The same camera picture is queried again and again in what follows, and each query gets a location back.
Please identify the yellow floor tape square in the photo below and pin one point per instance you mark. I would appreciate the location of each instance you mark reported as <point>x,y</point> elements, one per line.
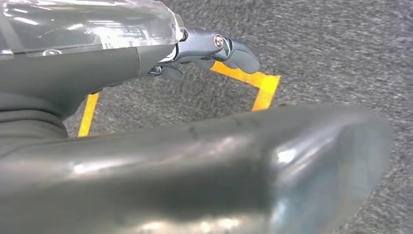
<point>264,90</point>

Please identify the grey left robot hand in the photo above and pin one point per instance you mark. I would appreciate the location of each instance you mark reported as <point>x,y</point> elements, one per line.
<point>193,181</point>

